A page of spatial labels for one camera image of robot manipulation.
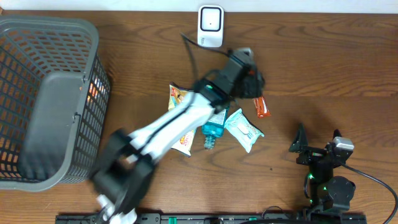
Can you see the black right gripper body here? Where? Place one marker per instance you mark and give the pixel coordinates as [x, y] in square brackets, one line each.
[311, 155]

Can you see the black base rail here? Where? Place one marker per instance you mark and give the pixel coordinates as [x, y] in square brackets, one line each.
[156, 218]

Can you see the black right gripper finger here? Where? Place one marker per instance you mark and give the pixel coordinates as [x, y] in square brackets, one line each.
[300, 142]
[336, 133]

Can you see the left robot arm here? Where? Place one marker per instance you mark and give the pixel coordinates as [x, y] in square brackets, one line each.
[125, 169]

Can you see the light green wet wipes pack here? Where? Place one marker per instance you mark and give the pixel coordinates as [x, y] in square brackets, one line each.
[241, 128]

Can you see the yellow snack bag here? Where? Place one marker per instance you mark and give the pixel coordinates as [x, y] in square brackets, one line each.
[176, 96]

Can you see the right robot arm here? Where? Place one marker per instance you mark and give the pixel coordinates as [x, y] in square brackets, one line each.
[328, 193]

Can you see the grey plastic shopping basket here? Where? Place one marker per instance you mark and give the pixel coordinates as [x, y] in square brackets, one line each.
[54, 97]

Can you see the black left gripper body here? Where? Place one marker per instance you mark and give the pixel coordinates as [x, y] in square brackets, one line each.
[254, 83]

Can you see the blue mouthwash bottle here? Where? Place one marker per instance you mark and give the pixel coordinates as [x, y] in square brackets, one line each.
[214, 128]

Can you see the orange snack bar wrapper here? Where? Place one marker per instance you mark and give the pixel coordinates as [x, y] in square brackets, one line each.
[262, 110]

